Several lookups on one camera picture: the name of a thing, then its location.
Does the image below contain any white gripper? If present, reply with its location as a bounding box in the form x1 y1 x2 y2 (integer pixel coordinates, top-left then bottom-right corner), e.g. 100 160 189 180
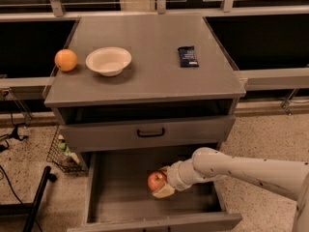
153 160 193 199

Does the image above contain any red apple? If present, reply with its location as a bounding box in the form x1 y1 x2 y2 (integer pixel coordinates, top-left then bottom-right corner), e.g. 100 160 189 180
148 171 166 191

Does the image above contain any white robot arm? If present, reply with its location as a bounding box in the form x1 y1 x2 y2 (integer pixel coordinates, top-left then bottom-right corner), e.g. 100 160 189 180
148 147 309 232

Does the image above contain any open grey middle drawer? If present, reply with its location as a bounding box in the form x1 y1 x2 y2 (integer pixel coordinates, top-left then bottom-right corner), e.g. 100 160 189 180
68 147 241 232

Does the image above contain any grey top drawer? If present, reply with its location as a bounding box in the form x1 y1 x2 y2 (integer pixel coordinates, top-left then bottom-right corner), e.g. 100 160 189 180
60 115 236 152

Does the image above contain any grey drawer cabinet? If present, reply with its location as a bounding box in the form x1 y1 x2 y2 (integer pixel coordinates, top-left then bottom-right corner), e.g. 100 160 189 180
42 14 247 232

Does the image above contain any dark blue snack packet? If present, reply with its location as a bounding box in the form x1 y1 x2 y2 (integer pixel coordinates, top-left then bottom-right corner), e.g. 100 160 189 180
178 45 199 68

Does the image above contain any white bowl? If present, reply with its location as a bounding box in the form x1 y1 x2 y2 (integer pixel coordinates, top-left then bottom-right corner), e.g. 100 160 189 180
85 47 132 76

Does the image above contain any black stand leg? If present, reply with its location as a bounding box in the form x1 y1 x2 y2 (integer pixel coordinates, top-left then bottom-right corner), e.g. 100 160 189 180
0 166 57 232

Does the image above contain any orange fruit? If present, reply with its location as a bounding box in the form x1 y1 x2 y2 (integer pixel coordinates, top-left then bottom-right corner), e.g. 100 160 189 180
54 49 77 72

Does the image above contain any metal window railing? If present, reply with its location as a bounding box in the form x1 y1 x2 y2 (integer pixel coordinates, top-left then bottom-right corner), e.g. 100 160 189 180
0 0 309 21

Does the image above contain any black drawer handle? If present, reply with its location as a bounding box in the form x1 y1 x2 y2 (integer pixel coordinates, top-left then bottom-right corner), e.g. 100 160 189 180
136 128 165 138

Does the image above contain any black wire basket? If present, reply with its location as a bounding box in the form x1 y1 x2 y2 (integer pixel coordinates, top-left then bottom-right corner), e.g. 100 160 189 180
46 129 87 174

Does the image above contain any black floor cable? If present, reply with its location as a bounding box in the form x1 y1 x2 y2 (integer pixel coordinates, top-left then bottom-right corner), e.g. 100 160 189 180
0 111 30 153

